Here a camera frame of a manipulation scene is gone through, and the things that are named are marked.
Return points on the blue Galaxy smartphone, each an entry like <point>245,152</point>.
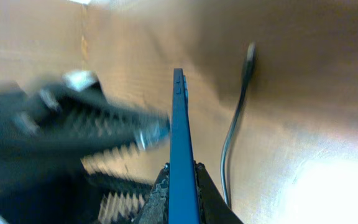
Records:
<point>183,198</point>

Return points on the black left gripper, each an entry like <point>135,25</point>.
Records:
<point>42,179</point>

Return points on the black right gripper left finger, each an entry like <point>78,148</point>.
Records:
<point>155,210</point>

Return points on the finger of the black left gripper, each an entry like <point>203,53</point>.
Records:
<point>126,190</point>
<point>86,122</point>

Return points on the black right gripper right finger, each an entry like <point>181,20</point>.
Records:
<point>213,209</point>

